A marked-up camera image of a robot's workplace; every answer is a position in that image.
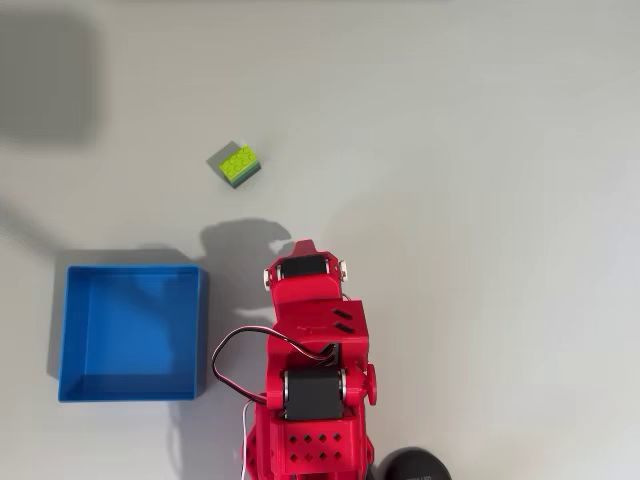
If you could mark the blue square tray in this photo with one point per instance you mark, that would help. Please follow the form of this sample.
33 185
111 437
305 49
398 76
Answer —
135 325

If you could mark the green and grey cube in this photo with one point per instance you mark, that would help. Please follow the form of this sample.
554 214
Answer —
239 162

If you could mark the red robot arm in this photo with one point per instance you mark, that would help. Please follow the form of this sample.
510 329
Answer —
320 320

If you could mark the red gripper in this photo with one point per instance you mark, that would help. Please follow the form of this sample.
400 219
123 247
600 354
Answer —
303 289

